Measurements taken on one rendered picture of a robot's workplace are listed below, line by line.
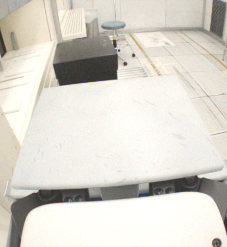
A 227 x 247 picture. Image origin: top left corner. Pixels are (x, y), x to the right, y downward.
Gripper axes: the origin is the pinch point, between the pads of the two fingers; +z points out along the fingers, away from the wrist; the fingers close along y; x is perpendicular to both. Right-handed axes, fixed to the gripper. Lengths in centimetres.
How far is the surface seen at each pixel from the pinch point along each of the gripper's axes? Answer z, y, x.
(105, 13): 419, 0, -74
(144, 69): 103, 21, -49
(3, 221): 5.0, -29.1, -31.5
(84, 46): 85, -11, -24
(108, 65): 72, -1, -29
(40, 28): 149, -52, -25
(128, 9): 424, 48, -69
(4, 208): 5.6, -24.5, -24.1
